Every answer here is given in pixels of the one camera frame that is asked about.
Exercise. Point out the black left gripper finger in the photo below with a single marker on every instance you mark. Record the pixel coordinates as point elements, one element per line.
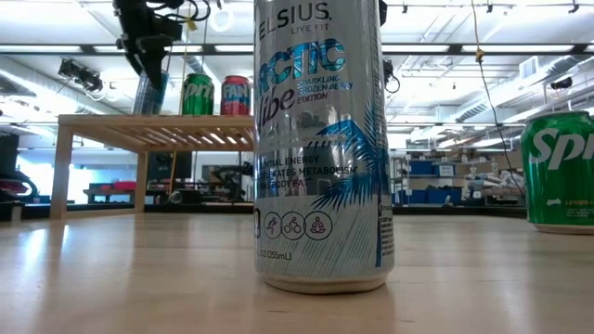
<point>153,65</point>

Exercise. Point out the blue silver Red Bull can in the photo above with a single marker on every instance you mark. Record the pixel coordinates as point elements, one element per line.
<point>148,102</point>

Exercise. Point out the green Sprite can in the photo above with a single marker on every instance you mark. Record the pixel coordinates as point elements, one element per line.
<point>557,185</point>
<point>198,99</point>

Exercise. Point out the red Fanta can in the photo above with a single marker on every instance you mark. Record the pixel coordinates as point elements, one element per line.
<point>234,99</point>

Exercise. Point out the silver Celsius Arctic Vibe can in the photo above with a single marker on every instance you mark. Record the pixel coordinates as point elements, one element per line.
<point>325,185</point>

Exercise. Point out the background black robot arm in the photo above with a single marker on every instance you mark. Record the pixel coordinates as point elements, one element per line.
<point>232,178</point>

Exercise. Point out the wooden slatted shelf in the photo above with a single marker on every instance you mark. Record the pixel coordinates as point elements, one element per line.
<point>139,121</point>

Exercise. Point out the black ceiling-mounted device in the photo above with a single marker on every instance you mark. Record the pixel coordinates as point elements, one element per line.
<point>561,83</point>
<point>81,75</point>

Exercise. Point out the black monitor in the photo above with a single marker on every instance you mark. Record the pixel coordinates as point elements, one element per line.
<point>162,167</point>

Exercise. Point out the red and black bench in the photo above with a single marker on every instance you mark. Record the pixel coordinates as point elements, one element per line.
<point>123,185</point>

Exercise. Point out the blue storage bin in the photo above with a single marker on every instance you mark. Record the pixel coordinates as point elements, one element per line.
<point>444,170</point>
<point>436,197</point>
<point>420,168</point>

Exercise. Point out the metal storage rack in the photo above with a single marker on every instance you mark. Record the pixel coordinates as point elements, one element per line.
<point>464,162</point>

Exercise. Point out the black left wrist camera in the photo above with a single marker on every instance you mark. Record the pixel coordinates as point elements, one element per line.
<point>167,30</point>

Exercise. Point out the black overhead camera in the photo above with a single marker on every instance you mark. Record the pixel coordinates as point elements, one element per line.
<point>389,74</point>

